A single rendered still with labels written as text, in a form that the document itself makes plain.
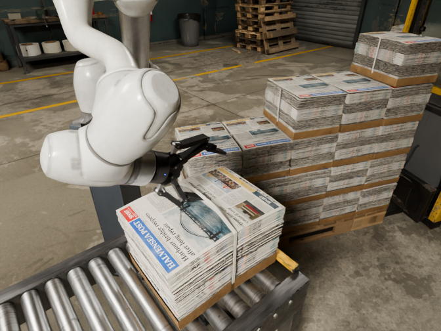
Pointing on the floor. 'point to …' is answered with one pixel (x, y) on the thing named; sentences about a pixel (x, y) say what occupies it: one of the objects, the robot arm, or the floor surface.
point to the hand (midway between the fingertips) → (210, 173)
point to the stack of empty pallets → (256, 43)
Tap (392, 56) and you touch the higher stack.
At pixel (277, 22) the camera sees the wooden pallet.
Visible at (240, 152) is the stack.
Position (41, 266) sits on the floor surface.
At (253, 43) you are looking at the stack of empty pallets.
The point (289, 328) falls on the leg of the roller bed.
